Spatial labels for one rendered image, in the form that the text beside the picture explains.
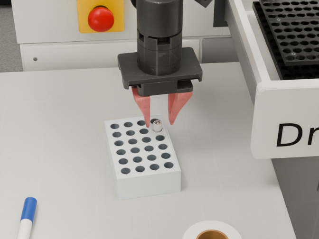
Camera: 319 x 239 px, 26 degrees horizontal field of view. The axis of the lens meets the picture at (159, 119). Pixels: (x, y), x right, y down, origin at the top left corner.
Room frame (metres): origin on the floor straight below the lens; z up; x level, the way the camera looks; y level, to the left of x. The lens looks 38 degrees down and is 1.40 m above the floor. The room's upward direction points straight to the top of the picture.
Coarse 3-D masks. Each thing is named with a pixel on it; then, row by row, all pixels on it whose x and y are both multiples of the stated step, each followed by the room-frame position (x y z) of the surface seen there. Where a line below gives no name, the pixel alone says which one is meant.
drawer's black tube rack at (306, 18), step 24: (264, 0) 0.94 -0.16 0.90; (288, 0) 0.94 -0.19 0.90; (312, 0) 0.94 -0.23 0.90; (264, 24) 0.91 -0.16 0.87; (288, 24) 0.87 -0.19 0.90; (312, 24) 0.86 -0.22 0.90; (288, 48) 0.80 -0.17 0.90; (312, 48) 0.80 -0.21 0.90; (288, 72) 0.78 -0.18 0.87; (312, 72) 0.78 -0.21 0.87
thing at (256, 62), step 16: (240, 0) 0.95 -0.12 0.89; (256, 0) 1.02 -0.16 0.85; (240, 16) 0.90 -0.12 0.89; (240, 32) 0.88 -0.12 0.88; (256, 32) 0.95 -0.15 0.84; (240, 48) 0.86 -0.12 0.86; (256, 48) 0.81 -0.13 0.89; (240, 64) 0.85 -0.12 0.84; (256, 64) 0.77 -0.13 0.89; (272, 64) 0.86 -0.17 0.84; (256, 80) 0.76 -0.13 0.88; (272, 80) 0.82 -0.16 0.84
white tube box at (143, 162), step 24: (120, 120) 0.77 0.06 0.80; (144, 120) 0.77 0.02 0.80; (120, 144) 0.73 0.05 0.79; (144, 144) 0.72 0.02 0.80; (168, 144) 0.72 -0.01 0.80; (120, 168) 0.67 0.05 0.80; (144, 168) 0.67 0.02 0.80; (168, 168) 0.67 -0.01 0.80; (120, 192) 0.65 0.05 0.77; (144, 192) 0.66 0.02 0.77; (168, 192) 0.66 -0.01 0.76
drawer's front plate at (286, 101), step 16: (288, 80) 0.68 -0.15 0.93; (304, 80) 0.68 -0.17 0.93; (256, 96) 0.67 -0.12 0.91; (272, 96) 0.66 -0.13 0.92; (288, 96) 0.67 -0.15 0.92; (304, 96) 0.67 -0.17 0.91; (256, 112) 0.67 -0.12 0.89; (272, 112) 0.66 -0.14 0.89; (288, 112) 0.67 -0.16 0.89; (304, 112) 0.67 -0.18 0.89; (256, 128) 0.66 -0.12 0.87; (272, 128) 0.67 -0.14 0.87; (288, 128) 0.67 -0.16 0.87; (304, 128) 0.67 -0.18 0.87; (256, 144) 0.66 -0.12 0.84; (272, 144) 0.67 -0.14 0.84; (304, 144) 0.67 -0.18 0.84
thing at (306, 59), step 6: (288, 54) 0.78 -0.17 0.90; (300, 54) 0.78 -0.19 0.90; (306, 54) 0.78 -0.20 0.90; (312, 54) 0.78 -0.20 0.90; (318, 54) 0.78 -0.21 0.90; (288, 60) 0.77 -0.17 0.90; (294, 60) 0.77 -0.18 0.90; (300, 60) 0.77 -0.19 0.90; (306, 60) 0.77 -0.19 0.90; (312, 60) 0.77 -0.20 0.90; (318, 60) 0.77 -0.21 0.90
